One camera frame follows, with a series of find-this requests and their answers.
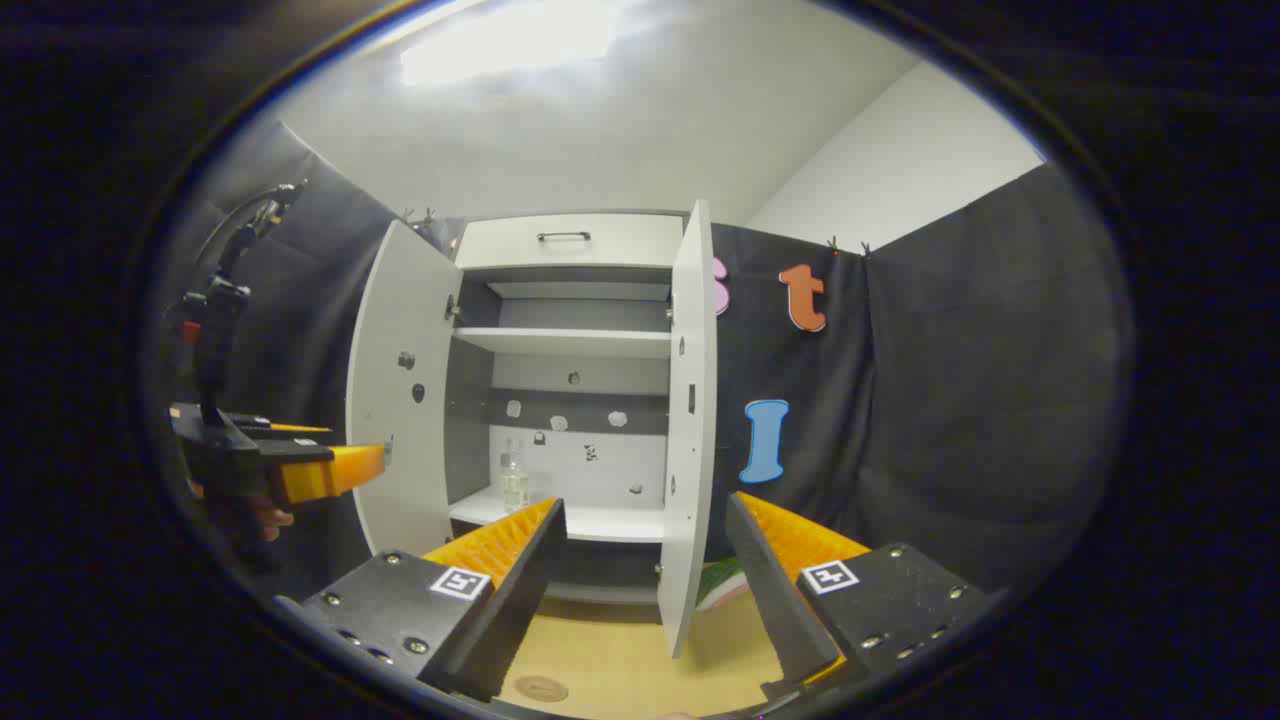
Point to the watermelon slice toy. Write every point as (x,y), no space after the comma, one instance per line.
(722,585)

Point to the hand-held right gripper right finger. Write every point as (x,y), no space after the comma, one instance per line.
(775,600)

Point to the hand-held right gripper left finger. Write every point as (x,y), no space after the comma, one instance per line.
(520,590)

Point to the white cabinet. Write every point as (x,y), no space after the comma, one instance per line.
(600,390)

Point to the white cabinet door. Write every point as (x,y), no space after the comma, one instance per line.
(688,300)
(390,300)

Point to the clear glass bottle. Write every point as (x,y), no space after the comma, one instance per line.
(514,485)

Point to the white cabinet shelf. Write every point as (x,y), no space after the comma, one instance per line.
(570,343)
(610,522)

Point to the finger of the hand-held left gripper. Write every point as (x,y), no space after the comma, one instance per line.
(330,472)
(295,430)

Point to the black backdrop cloth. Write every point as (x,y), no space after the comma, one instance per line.
(950,400)

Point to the white cabinet drawer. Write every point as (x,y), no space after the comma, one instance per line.
(620,245)

